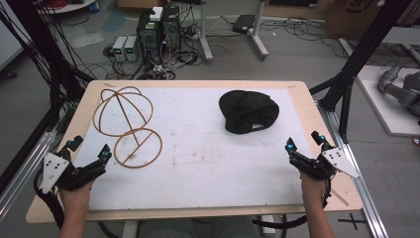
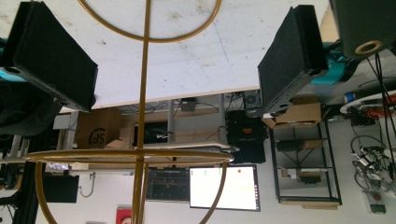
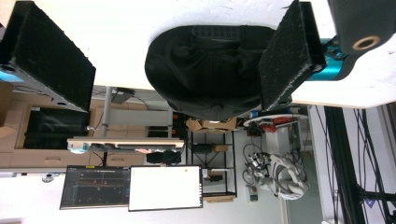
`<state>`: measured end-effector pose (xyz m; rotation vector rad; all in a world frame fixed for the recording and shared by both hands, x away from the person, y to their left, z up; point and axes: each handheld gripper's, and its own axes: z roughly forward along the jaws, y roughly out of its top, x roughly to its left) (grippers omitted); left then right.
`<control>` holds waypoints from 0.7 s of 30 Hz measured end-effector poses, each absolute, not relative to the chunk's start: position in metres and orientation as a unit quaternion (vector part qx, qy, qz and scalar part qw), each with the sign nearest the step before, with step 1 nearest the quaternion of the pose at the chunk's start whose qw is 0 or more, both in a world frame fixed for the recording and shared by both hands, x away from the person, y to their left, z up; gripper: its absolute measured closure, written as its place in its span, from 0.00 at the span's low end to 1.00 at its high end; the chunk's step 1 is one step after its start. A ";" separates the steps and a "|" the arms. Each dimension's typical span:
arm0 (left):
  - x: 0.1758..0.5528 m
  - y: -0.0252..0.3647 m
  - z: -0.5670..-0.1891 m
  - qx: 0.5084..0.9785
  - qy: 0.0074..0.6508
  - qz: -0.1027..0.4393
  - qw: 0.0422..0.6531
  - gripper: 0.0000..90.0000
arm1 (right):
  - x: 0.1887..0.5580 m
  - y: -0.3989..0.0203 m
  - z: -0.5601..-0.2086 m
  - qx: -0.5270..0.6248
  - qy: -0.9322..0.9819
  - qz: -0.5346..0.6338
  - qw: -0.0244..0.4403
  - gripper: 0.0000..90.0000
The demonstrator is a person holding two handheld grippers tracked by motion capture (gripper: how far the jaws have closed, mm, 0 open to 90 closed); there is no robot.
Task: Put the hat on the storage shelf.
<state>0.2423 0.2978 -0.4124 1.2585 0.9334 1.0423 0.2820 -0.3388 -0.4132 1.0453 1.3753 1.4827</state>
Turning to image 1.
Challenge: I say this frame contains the white platform board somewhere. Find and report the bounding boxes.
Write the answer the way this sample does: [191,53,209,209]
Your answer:
[338,38,420,138]

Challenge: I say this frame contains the white table leg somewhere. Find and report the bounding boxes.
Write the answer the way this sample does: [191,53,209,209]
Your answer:
[122,219,140,238]

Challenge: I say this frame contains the black cap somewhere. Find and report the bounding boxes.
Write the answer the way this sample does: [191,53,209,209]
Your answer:
[218,89,280,135]

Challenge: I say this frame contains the black sleeved gripper cable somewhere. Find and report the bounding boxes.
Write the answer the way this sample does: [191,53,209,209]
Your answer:
[33,168,65,230]
[251,178,333,230]

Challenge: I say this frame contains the black computer tower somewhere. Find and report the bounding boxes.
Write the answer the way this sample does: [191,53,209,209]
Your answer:
[136,11,163,66]
[161,5,182,52]

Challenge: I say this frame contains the white desk leg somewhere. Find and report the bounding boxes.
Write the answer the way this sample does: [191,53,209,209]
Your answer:
[249,0,270,61]
[196,0,214,63]

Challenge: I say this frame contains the grey bench power supply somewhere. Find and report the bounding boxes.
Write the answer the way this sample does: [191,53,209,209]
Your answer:
[112,36,128,62]
[124,35,140,63]

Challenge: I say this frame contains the wooden hoop hat stand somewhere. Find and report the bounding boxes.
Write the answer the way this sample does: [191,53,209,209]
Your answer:
[92,85,163,170]

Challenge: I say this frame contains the light wooden table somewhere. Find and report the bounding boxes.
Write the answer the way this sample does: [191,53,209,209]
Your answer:
[25,79,364,224]

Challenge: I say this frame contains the tangle of floor cables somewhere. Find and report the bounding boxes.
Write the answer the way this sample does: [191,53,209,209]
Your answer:
[77,3,207,81]

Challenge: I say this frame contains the thin wooden stick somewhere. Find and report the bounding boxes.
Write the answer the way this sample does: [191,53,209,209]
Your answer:
[331,187,351,207]

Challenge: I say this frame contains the person's left hand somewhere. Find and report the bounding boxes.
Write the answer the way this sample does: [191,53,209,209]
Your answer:
[58,179,96,216]

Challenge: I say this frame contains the white foam mat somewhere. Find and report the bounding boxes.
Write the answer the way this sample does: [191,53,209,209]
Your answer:
[73,87,327,211]

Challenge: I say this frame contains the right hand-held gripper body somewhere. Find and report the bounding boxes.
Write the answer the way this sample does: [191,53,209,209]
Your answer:
[290,147,362,182]

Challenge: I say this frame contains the flat black box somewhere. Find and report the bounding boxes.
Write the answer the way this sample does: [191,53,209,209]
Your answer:
[231,14,256,36]

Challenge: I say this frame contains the large cardboard box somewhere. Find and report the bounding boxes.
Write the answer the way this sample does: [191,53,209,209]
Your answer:
[322,0,420,42]

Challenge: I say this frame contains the person's legs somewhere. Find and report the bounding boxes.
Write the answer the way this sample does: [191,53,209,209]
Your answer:
[137,216,262,238]

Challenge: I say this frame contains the aluminium rail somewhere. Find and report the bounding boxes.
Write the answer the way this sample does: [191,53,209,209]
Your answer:
[0,130,59,222]
[317,100,390,238]

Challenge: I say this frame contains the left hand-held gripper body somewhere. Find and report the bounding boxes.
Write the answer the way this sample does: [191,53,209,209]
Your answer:
[39,146,107,194]

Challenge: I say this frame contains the black metal frame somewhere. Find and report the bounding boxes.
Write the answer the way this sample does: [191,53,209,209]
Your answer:
[309,0,414,144]
[0,0,96,196]

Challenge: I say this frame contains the white box device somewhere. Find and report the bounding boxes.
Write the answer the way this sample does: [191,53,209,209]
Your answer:
[149,6,164,23]

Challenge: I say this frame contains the loose black floor cables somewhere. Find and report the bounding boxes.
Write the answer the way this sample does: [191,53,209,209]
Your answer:
[211,14,351,60]

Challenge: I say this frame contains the person's right hand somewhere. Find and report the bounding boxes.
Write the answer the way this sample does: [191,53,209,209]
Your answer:
[299,172,327,208]

